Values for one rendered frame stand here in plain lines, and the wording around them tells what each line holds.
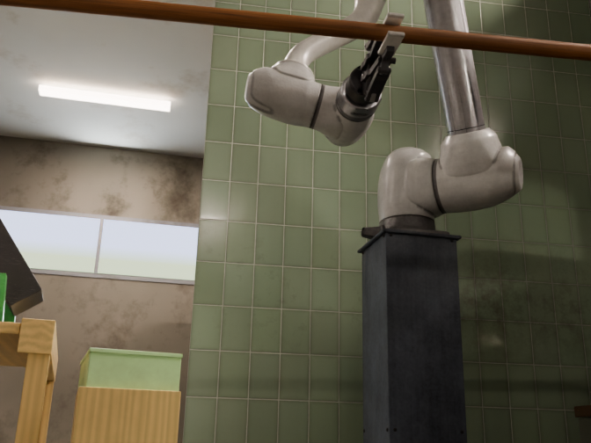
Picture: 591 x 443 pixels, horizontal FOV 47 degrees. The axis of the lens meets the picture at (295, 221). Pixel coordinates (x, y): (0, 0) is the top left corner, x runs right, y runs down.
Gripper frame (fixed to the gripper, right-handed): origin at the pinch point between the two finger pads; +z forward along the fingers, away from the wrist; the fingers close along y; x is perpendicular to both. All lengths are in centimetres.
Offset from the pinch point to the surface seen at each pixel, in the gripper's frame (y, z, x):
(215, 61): -66, -124, 30
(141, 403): 53, -257, 54
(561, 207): -18, -123, -105
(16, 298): -10, -326, 138
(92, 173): -211, -622, 152
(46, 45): -245, -420, 169
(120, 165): -224, -624, 123
